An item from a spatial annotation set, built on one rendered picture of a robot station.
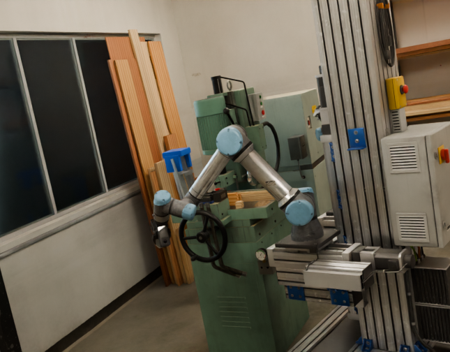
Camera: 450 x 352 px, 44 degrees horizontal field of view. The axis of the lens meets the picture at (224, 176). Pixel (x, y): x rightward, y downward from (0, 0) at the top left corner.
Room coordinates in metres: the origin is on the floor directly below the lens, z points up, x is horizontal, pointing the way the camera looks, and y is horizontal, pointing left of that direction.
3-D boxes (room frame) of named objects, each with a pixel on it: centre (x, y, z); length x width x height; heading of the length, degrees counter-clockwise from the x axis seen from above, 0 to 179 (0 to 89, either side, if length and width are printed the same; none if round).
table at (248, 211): (3.02, 0.05, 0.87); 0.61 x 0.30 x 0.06; 62
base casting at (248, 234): (3.23, -0.05, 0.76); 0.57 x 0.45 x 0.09; 152
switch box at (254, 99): (3.34, -0.27, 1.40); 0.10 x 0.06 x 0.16; 152
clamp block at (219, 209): (2.95, 0.09, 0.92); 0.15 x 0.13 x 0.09; 62
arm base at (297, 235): (2.45, -0.32, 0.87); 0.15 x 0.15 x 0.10
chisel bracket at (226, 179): (3.14, 0.00, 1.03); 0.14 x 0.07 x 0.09; 152
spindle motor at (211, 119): (3.12, 0.01, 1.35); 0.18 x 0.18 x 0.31
